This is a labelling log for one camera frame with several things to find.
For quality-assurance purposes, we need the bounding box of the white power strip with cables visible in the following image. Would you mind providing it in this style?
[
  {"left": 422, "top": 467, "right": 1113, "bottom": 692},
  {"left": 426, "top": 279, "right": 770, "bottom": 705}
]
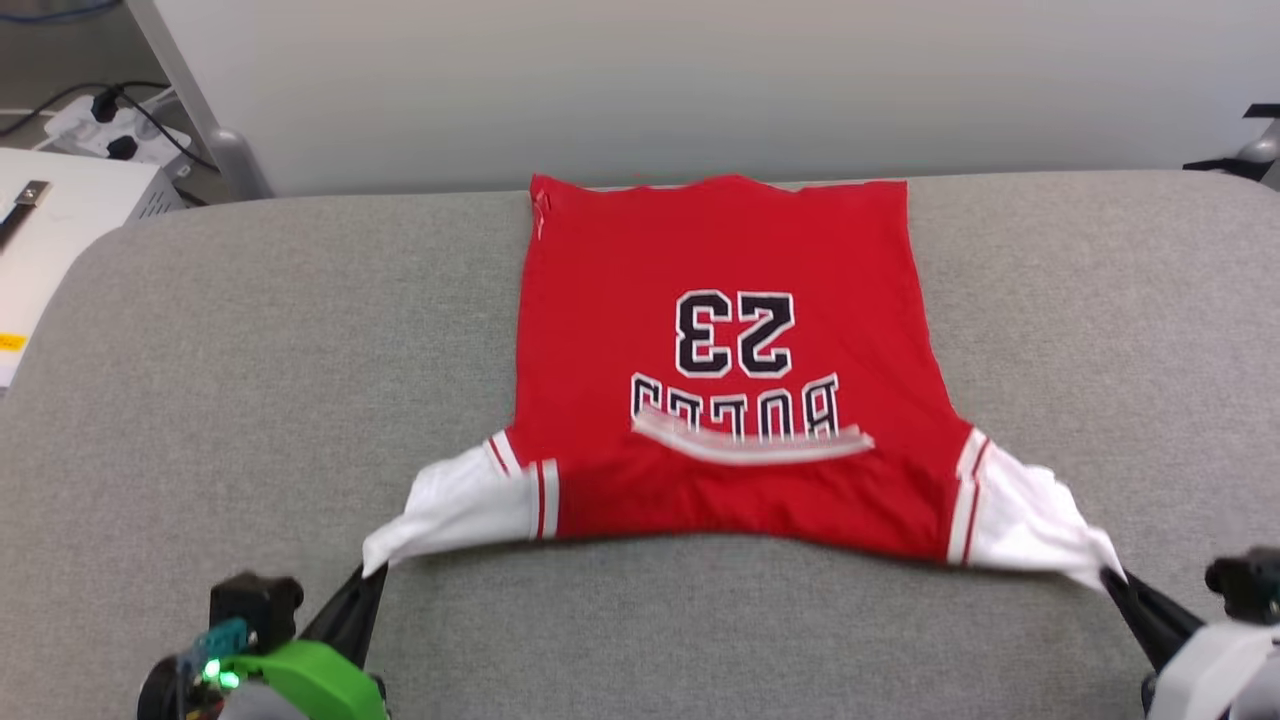
[{"left": 0, "top": 82, "right": 216, "bottom": 171}]

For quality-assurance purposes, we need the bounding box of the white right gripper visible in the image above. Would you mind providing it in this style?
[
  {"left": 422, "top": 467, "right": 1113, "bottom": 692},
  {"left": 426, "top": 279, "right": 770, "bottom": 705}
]
[{"left": 1100, "top": 565, "right": 1280, "bottom": 720}]

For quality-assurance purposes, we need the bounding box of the grey and black stand base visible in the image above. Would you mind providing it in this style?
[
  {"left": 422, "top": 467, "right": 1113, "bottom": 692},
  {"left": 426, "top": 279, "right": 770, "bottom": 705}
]
[{"left": 1183, "top": 102, "right": 1280, "bottom": 191}]

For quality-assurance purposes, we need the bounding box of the partition post with grey foot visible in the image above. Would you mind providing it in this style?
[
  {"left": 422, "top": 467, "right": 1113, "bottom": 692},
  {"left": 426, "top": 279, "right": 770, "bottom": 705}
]
[{"left": 125, "top": 0, "right": 274, "bottom": 201}]

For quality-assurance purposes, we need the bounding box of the white equipment box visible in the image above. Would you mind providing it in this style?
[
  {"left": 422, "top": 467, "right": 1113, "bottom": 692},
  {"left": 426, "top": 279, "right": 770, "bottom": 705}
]
[{"left": 0, "top": 148, "right": 189, "bottom": 389}]

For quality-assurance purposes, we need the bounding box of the black box carry handle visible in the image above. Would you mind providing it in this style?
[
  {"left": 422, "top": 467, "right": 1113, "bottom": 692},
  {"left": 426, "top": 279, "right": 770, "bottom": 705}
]
[{"left": 0, "top": 180, "right": 51, "bottom": 251}]

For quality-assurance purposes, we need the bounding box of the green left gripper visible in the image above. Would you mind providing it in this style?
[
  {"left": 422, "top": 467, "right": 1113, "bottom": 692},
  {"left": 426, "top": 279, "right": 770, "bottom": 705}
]
[{"left": 215, "top": 564, "right": 390, "bottom": 720}]

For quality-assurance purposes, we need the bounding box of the red and white basketball jersey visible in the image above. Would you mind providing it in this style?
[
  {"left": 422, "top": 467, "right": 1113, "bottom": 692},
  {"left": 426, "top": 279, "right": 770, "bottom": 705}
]
[{"left": 362, "top": 173, "right": 1129, "bottom": 593}]

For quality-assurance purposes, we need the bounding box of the black cable with teal connector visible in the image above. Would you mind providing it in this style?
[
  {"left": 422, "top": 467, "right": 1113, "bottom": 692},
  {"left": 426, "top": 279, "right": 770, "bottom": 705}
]
[{"left": 178, "top": 618, "right": 251, "bottom": 681}]

